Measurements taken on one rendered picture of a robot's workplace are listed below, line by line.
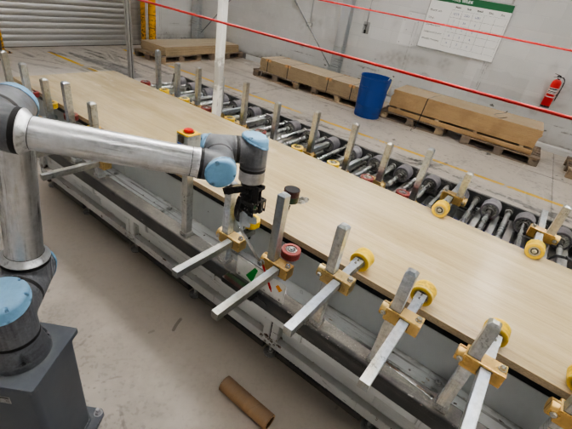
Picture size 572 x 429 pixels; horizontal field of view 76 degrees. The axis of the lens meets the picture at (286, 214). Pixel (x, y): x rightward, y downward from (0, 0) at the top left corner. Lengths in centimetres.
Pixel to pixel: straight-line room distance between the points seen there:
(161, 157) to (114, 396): 138
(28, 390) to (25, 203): 58
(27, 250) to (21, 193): 22
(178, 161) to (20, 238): 61
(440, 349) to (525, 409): 31
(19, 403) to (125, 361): 74
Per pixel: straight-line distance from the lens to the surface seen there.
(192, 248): 177
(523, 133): 694
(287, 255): 145
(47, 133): 108
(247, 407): 199
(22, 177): 131
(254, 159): 120
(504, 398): 164
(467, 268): 176
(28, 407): 162
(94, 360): 228
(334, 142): 289
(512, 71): 812
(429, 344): 158
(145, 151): 105
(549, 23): 809
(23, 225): 140
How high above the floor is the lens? 179
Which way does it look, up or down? 32 degrees down
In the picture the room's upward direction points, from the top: 11 degrees clockwise
